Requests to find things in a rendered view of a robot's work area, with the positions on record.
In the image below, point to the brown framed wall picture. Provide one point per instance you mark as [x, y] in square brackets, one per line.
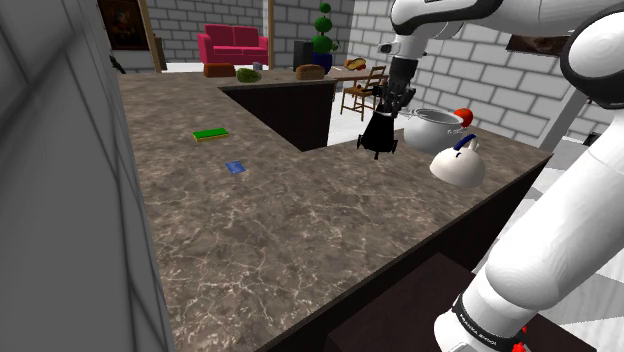
[536, 45]

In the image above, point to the green lumpy vegetable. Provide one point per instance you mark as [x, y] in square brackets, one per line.
[248, 75]

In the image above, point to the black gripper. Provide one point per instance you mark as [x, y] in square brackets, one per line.
[400, 78]

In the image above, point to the small grey-blue cup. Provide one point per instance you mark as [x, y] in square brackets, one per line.
[257, 66]

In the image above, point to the red apple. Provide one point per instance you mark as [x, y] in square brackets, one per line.
[465, 116]

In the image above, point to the dark brown bread loaf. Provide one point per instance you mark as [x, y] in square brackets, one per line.
[219, 70]

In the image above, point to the topiary plant in blue pot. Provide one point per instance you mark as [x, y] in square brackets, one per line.
[322, 43]

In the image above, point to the wooden chair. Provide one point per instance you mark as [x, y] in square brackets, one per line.
[360, 97]

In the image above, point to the dark framed portrait picture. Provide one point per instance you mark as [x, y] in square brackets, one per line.
[123, 24]

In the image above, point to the black flared bottle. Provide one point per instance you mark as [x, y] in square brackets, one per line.
[379, 134]

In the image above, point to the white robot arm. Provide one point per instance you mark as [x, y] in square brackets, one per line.
[551, 244]

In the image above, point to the pink sofa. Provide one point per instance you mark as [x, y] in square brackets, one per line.
[233, 44]

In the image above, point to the small blue square card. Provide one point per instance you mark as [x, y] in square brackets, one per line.
[235, 167]

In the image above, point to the light brown bread loaf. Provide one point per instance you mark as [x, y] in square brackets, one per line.
[310, 72]

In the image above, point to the black upright box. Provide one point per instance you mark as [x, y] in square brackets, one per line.
[302, 54]

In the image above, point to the wooden dining table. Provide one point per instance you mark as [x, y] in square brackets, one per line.
[348, 74]

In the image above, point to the silver cooking pot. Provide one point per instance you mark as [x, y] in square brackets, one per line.
[429, 136]

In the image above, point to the dark robot stand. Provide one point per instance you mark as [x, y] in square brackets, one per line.
[404, 312]

